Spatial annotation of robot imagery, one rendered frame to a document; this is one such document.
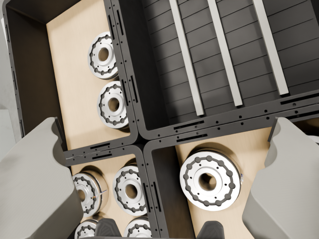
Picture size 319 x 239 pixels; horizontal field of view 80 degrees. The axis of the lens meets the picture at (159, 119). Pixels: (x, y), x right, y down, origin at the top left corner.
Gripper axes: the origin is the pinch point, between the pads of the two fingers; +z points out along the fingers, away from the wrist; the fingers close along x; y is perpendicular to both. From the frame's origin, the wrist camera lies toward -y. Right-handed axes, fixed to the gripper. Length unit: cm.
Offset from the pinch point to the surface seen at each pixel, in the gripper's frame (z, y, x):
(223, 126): 10.0, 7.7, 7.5
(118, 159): 21.6, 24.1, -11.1
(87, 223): 13.8, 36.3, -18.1
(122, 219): 14.4, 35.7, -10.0
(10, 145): 138, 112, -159
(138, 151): 12.1, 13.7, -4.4
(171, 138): 11.5, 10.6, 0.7
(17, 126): 150, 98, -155
